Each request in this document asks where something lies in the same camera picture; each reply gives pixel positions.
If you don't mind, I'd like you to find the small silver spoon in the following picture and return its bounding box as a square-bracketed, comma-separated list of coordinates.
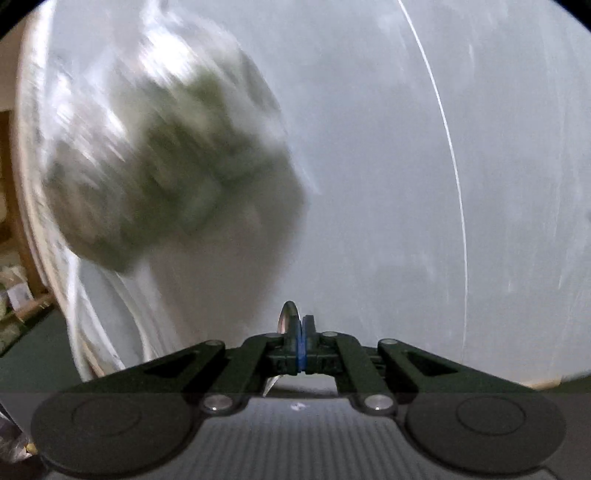
[263, 300, 301, 397]

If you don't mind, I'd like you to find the plastic bag of dried leaves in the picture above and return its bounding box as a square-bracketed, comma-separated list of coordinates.
[41, 1, 304, 272]

